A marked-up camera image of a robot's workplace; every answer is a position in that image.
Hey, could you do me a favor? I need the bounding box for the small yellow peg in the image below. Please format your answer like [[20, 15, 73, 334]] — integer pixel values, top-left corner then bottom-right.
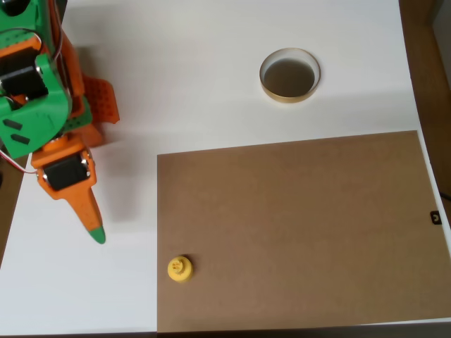
[[166, 255, 194, 283]]

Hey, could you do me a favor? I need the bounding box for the round shallow tin dish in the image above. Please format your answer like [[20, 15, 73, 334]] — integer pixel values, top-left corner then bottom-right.
[[259, 47, 322, 105]]

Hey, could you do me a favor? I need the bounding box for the brown rectangular board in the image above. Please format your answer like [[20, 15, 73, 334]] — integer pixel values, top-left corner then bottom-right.
[[156, 130, 442, 334]]

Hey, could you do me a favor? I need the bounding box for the white red servo cable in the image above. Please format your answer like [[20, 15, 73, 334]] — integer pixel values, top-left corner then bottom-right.
[[0, 150, 39, 176]]

